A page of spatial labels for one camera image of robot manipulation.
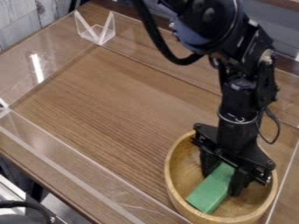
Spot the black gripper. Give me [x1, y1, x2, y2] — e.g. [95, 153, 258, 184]
[191, 112, 278, 197]

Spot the green rectangular block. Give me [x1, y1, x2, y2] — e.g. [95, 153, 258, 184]
[186, 163, 235, 214]

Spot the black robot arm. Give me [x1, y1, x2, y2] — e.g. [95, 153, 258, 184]
[158, 0, 278, 196]

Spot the brown wooden bowl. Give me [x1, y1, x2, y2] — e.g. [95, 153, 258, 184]
[164, 130, 278, 224]

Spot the clear acrylic tray wall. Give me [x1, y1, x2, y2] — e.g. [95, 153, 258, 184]
[0, 3, 299, 224]

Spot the clear acrylic corner bracket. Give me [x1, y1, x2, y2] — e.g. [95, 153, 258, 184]
[73, 10, 116, 46]

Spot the black cable bottom left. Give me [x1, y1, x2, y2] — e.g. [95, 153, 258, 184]
[0, 199, 57, 224]

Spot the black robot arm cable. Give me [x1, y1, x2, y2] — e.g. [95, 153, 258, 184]
[130, 0, 282, 145]

